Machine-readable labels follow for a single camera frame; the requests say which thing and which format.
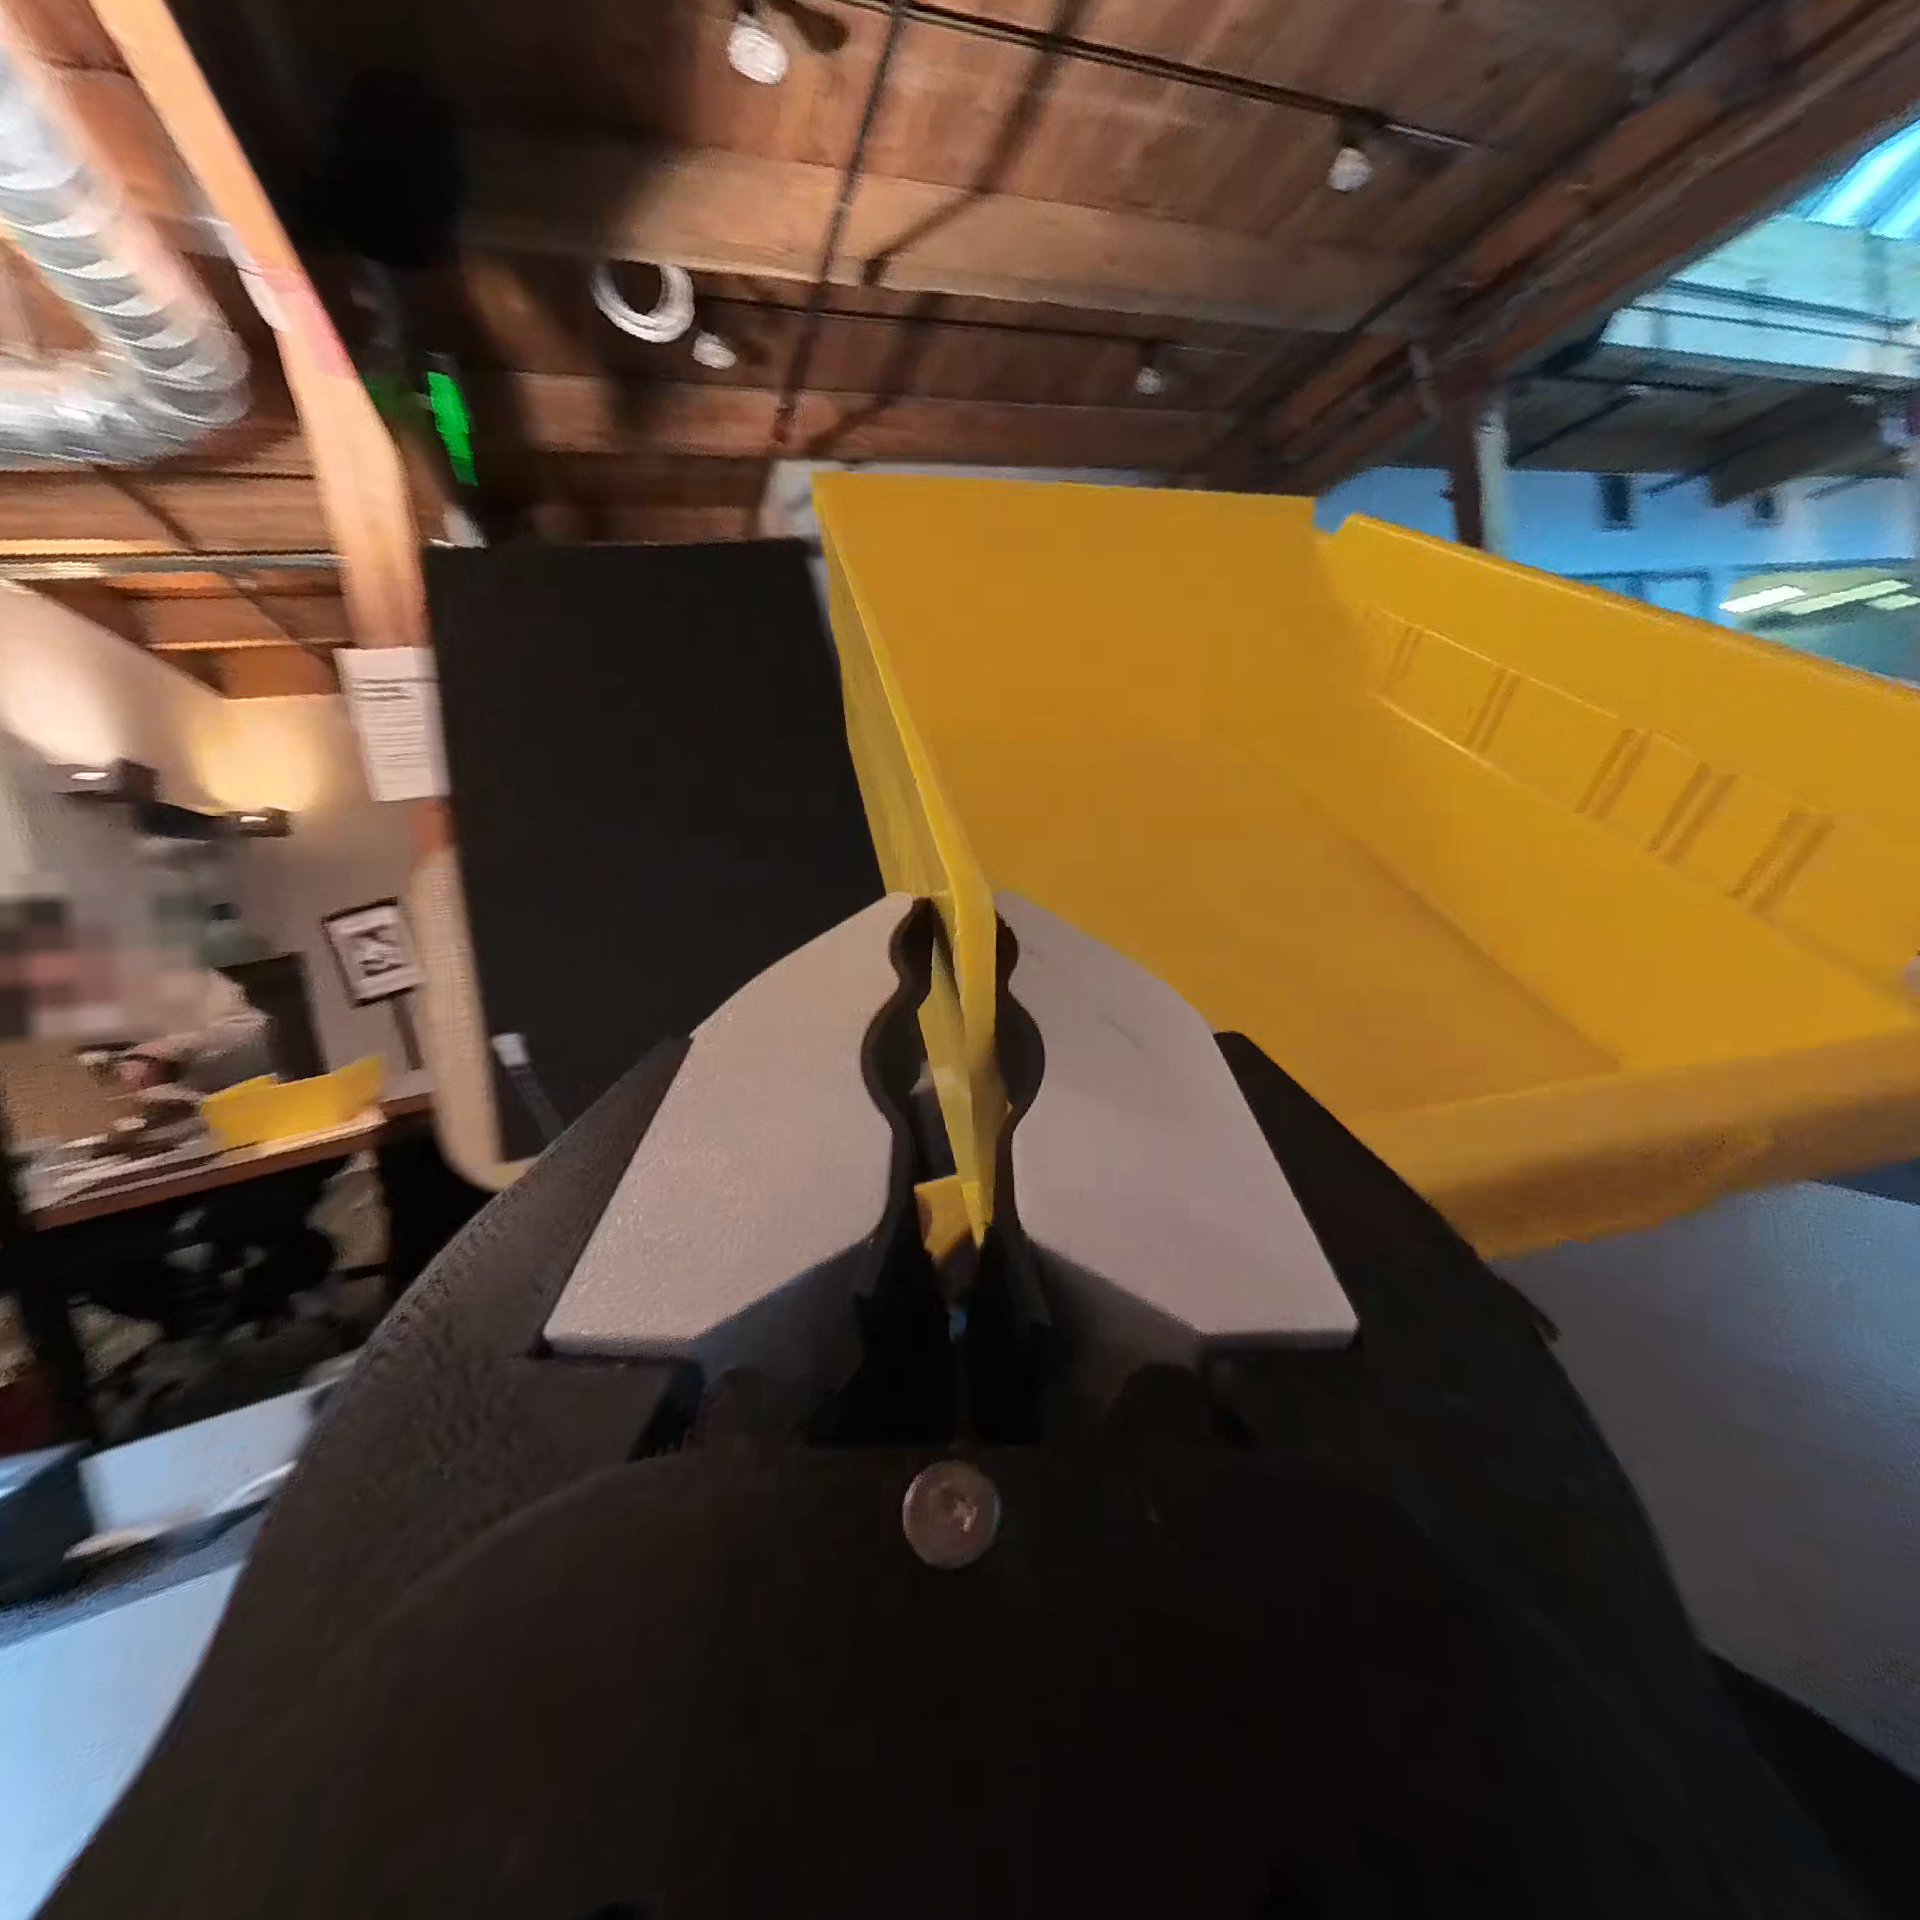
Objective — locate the long wooden desk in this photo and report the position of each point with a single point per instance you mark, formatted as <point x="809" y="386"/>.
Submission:
<point x="183" y="1178"/>

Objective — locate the silver ventilation duct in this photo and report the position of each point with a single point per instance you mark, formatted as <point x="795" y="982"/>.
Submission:
<point x="120" y="348"/>

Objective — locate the black panel wooden edge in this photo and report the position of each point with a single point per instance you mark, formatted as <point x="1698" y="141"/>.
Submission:
<point x="648" y="828"/>

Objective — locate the grey wall lamp fixture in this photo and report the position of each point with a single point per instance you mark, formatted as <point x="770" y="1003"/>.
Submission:
<point x="165" y="813"/>

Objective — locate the white paper sign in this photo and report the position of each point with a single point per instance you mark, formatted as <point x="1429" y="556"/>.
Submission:
<point x="391" y="728"/>

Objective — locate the bright green object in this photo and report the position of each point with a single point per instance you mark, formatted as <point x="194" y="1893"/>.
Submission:
<point x="450" y="431"/>

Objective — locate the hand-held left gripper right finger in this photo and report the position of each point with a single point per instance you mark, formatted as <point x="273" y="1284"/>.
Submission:
<point x="1185" y="1187"/>

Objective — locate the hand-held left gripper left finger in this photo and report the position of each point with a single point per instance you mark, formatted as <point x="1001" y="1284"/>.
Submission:
<point x="720" y="1187"/>

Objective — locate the small yellow box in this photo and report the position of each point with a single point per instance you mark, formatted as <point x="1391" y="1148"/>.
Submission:
<point x="293" y="1106"/>

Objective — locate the yellow plastic bin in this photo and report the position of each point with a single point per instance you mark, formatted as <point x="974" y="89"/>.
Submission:
<point x="1203" y="752"/>

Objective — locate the small black white marker sign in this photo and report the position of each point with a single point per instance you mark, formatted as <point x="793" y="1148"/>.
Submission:
<point x="373" y="953"/>

